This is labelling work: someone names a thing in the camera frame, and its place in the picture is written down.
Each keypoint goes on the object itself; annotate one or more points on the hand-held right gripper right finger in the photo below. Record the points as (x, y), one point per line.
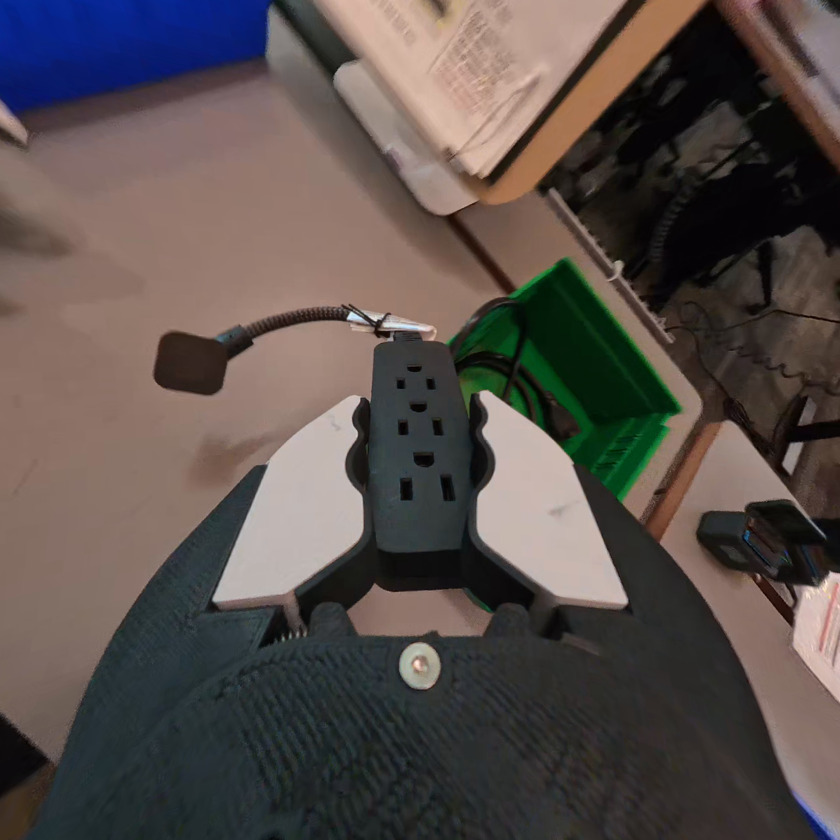
(544, 512)

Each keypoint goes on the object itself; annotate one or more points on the white flat box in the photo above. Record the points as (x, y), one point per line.
(407, 151)

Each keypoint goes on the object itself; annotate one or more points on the stack of printed papers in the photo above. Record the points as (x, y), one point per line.
(485, 72)

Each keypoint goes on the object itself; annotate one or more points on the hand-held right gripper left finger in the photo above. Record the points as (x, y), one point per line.
(295, 518)

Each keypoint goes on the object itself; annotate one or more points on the black action camera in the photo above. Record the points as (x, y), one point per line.
(754, 544)

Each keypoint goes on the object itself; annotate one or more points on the black power strip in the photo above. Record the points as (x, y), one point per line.
(420, 525)

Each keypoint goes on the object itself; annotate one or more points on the green plastic bin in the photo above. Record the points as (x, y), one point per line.
(590, 367)

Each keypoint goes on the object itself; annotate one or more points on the blue panel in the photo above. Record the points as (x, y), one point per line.
(118, 46)

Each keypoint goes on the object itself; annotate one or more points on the white paper sheet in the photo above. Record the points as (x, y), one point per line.
(820, 623)

